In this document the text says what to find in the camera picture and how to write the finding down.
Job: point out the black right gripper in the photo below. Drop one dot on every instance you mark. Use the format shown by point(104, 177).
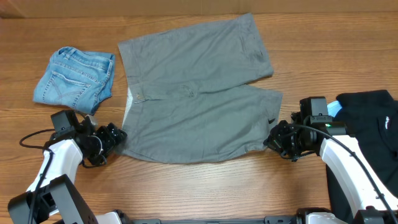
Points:
point(278, 137)

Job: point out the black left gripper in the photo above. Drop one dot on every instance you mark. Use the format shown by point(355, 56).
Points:
point(113, 139)

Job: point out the folded blue denim jeans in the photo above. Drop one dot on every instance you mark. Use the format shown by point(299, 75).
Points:
point(80, 80)

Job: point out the light blue cloth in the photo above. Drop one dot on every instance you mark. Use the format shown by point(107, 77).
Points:
point(333, 108)

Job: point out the black garment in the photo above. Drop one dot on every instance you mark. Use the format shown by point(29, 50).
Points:
point(372, 117)

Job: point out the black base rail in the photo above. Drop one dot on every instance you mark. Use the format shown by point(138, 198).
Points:
point(266, 220)

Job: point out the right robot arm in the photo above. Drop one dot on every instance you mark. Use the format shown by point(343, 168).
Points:
point(313, 131)

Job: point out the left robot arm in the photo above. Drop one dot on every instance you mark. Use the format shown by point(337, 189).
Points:
point(73, 143)

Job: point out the grey shorts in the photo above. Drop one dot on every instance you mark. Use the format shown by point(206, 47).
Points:
point(190, 93)

